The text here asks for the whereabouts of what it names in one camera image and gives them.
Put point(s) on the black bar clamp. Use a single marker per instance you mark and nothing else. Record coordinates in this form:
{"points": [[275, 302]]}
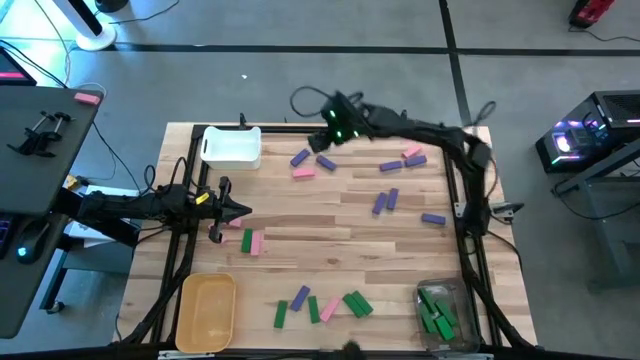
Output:
{"points": [[50, 135], [35, 131]]}

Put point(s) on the black computer mouse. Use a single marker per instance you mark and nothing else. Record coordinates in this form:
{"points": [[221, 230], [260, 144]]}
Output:
{"points": [[30, 242]]}

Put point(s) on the black round base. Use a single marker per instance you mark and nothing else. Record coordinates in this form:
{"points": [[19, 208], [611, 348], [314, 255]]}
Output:
{"points": [[111, 5]]}

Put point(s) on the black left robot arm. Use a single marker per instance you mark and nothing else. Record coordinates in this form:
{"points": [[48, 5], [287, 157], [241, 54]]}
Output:
{"points": [[140, 207]]}

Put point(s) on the white floor stand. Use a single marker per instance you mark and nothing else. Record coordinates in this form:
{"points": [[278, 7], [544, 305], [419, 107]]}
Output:
{"points": [[97, 37]]}

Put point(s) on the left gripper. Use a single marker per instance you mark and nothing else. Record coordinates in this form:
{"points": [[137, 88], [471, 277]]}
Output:
{"points": [[215, 210]]}

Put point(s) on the purple rectangular block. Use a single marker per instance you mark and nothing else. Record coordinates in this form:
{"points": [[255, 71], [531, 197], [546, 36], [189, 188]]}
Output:
{"points": [[300, 298], [379, 203], [391, 165], [300, 157], [392, 198], [415, 161], [433, 218], [326, 163]]}

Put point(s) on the yellow plastic bin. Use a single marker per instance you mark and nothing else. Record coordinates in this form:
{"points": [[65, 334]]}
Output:
{"points": [[205, 315]]}

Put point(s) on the silver metal bracket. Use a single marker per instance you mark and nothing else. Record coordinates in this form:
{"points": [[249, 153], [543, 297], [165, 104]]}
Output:
{"points": [[462, 356], [185, 355]]}

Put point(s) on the black frame clamp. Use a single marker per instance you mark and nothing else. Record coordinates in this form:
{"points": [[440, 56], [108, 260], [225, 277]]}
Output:
{"points": [[243, 121]]}

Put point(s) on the small yellow object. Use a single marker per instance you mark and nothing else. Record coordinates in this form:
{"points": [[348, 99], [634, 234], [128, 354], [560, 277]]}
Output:
{"points": [[72, 182]]}

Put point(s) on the black metal table frame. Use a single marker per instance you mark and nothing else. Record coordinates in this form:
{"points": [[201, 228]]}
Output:
{"points": [[270, 129]]}

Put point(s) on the green rectangular block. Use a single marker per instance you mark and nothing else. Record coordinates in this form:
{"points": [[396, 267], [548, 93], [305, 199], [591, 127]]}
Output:
{"points": [[280, 314], [445, 311], [353, 305], [427, 321], [444, 328], [426, 299], [246, 240], [363, 302], [313, 309]]}

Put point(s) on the black caster wheel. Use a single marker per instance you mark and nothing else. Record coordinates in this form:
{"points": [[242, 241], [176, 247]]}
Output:
{"points": [[56, 307]]}

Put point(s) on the black keyboard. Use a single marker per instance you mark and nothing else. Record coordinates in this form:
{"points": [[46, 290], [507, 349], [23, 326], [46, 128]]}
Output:
{"points": [[4, 235]]}

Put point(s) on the red power tool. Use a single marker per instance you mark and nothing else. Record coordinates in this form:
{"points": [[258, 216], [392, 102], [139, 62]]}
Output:
{"points": [[590, 11]]}

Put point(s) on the dark monitor screen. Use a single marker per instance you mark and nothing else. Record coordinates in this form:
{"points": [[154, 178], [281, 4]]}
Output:
{"points": [[12, 70]]}

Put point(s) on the black lit computer tower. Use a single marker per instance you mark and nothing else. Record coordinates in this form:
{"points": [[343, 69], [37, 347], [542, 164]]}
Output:
{"points": [[615, 115]]}

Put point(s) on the white plastic bin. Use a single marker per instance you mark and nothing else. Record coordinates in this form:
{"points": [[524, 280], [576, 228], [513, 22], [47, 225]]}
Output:
{"points": [[230, 150]]}

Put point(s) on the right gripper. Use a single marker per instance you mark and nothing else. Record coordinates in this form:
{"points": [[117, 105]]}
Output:
{"points": [[345, 120]]}

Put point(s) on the black side desk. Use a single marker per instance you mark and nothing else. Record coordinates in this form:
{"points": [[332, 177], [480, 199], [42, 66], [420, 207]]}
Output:
{"points": [[30, 175]]}

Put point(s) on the grey metal side table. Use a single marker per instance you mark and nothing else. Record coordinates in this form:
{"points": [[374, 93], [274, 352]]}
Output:
{"points": [[600, 167]]}

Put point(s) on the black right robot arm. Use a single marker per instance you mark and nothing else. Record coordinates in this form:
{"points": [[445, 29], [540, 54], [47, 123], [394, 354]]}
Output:
{"points": [[430, 132]]}

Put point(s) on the clear plastic container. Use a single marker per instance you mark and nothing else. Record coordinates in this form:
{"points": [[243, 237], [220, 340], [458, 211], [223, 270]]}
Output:
{"points": [[469, 320]]}

